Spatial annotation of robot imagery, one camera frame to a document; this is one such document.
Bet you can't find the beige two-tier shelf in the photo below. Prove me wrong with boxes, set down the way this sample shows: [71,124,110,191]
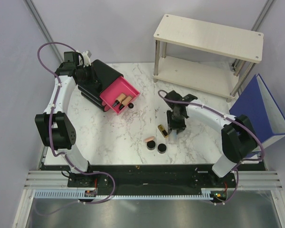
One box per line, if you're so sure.
[153,14,264,101]

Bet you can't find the black round drawer knob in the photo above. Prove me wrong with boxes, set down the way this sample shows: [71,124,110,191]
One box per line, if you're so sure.
[128,103,134,109]

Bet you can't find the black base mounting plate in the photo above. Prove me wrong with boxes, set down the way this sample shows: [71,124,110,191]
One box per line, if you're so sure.
[66,163,236,190]

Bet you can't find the beige foundation bottle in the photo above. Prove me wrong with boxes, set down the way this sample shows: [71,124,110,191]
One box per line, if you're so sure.
[112,93,126,107]

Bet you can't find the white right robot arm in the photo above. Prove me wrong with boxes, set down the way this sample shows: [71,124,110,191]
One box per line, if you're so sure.
[163,90,258,187]

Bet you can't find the black drawer organizer cabinet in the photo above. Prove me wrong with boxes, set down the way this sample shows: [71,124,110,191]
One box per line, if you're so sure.
[75,59,122,112]

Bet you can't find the blue ring binder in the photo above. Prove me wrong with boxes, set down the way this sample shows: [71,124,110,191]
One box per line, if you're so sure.
[229,74,285,151]

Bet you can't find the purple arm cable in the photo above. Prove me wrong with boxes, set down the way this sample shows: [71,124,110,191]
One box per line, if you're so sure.
[158,89,264,206]
[37,42,116,206]

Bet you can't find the white slotted cable duct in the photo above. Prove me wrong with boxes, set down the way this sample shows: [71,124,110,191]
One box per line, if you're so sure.
[34,189,228,200]

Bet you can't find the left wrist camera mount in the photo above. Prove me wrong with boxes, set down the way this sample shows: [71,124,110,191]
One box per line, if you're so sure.
[76,50,92,67]

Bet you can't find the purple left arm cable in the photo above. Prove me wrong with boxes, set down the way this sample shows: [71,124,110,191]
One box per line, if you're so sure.
[37,42,116,206]

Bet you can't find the black round compact jar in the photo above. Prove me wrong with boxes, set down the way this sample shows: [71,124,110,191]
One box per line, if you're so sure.
[146,140,156,150]
[157,143,167,154]

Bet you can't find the gold black lipstick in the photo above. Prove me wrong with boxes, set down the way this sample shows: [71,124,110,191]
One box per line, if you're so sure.
[158,124,169,138]

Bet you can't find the clear plastic bottle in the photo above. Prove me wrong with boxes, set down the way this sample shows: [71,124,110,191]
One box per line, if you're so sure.
[169,130,178,144]

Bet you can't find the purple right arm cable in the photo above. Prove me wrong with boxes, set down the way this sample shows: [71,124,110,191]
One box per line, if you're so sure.
[158,89,264,206]

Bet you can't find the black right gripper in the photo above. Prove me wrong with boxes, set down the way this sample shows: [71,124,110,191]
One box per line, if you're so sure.
[166,109,186,134]

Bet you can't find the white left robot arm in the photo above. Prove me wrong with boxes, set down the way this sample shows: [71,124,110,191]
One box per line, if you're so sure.
[35,51,95,187]

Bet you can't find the beige foundation tube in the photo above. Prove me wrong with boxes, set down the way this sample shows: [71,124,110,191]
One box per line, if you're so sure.
[119,96,132,110]

